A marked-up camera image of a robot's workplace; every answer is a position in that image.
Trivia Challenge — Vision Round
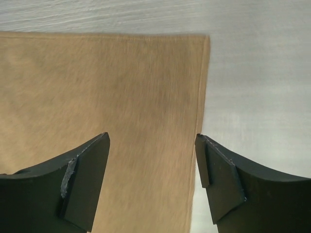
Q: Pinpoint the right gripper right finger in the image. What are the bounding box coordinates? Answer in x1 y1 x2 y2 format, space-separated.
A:
195 134 311 233

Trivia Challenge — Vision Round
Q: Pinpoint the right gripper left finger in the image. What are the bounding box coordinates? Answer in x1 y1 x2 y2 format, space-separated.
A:
0 133 110 233

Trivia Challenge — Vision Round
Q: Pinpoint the brown cloth napkin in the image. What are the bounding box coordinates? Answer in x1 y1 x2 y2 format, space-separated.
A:
0 32 210 233

